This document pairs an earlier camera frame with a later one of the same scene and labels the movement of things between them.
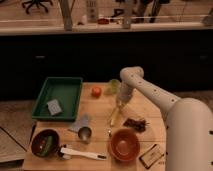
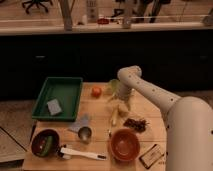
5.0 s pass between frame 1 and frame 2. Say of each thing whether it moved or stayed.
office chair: stayed
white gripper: moved
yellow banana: stayed
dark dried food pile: stayed
